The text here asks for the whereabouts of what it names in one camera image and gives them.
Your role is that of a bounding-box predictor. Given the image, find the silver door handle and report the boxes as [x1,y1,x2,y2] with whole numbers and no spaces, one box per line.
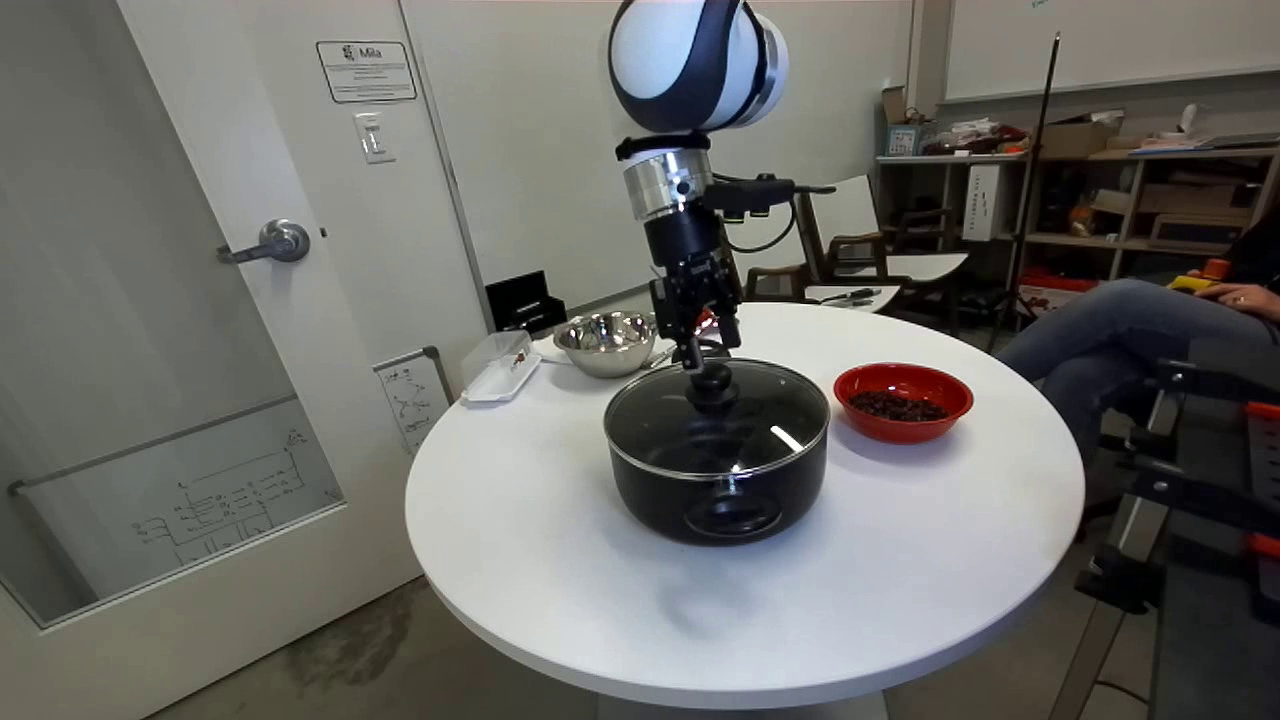
[218,218,317,267]

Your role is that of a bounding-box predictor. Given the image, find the black wall tray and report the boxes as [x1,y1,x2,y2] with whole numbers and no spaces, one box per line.
[481,267,574,338]

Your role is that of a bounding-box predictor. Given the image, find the person's leg in jeans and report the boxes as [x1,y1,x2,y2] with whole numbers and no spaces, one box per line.
[992,278,1280,435]

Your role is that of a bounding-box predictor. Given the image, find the person's hand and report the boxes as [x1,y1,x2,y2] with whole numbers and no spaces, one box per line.
[1203,278,1280,325]

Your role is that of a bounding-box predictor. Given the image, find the dark beans pile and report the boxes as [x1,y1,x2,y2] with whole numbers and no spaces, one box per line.
[847,389,951,425]

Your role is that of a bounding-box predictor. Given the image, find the black vertical pole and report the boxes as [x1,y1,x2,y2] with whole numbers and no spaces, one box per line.
[999,35,1067,338]

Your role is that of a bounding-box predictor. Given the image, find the white wall sign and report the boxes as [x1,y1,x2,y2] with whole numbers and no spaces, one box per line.
[314,35,420,109]

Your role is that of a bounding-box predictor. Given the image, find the cardboard box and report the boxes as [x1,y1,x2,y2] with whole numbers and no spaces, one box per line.
[1038,116,1128,160]

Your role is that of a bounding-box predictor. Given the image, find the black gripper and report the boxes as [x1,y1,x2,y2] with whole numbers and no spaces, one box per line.
[640,211,746,379]

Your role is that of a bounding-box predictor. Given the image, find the stainless steel bowl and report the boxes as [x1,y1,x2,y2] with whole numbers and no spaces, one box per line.
[547,310,663,379]

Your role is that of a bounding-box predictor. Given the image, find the clear plastic container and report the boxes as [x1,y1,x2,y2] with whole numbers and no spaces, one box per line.
[458,330,547,409]

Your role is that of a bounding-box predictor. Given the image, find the black cooking pot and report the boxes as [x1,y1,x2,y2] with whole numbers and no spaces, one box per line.
[599,357,834,548]

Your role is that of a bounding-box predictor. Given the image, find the white leaning panel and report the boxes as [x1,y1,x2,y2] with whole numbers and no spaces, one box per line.
[796,172,887,278]

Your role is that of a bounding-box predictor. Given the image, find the red bowl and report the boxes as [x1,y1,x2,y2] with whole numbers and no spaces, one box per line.
[834,362,979,450]

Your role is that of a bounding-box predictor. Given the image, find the small whiteboard with drawings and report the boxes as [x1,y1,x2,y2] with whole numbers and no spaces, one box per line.
[371,343,458,456]

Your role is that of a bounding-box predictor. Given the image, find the white light switch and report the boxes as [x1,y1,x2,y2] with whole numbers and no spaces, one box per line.
[353,109,399,169]

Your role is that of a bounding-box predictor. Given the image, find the small white table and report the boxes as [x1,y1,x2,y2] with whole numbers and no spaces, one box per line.
[801,247,972,316]

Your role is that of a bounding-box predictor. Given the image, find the storage shelf unit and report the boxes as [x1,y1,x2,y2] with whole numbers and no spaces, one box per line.
[871,128,1280,316]

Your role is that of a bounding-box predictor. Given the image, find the glass pot lid black knob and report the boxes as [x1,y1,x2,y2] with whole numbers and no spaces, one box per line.
[604,357,834,473]

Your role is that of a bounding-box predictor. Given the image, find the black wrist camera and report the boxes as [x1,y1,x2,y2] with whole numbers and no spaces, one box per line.
[700,172,842,221]

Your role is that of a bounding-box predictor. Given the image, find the white door with window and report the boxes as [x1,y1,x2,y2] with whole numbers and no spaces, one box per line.
[0,0,425,720]

